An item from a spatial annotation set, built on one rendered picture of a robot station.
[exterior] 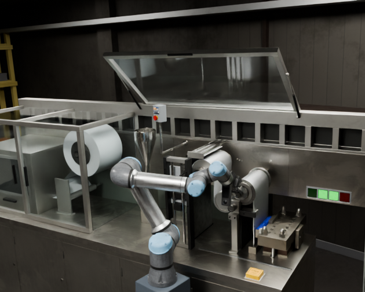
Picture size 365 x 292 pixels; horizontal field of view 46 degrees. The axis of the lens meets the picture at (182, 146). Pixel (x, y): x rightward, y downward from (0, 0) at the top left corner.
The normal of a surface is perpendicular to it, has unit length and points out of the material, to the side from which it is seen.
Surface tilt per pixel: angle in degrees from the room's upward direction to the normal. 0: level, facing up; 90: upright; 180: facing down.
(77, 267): 90
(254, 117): 90
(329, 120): 90
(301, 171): 90
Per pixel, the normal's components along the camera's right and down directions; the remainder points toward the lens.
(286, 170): -0.50, 0.22
